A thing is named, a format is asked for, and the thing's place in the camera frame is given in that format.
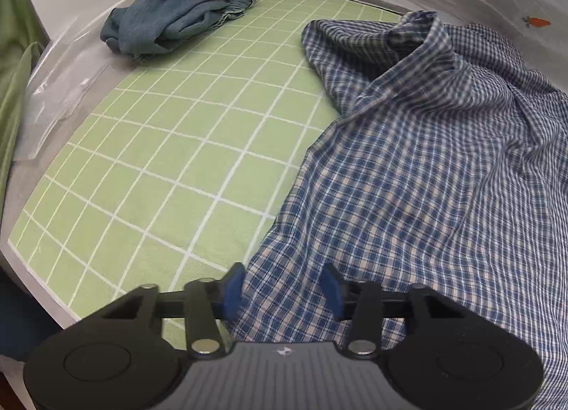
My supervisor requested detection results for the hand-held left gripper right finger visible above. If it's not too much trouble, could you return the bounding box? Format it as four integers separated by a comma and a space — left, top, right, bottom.
321, 261, 472, 360

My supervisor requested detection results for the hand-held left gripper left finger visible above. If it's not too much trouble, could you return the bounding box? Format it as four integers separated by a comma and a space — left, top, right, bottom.
94, 261, 246, 360

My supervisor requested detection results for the blue plaid shirt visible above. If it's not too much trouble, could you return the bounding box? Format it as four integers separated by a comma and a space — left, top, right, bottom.
224, 10, 568, 410

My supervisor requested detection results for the green grid mat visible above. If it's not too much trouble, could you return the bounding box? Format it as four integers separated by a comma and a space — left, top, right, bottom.
6, 0, 410, 345

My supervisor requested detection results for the dark blue cloth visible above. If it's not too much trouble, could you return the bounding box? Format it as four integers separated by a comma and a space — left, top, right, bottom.
0, 259, 64, 363

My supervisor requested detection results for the clear plastic bag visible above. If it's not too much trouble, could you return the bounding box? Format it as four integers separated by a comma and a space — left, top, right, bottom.
12, 23, 117, 163

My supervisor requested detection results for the blue denim garment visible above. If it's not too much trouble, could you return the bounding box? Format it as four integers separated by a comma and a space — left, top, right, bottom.
100, 0, 258, 61

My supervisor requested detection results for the green curtain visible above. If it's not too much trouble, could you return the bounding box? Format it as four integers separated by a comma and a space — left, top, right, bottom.
0, 0, 50, 216

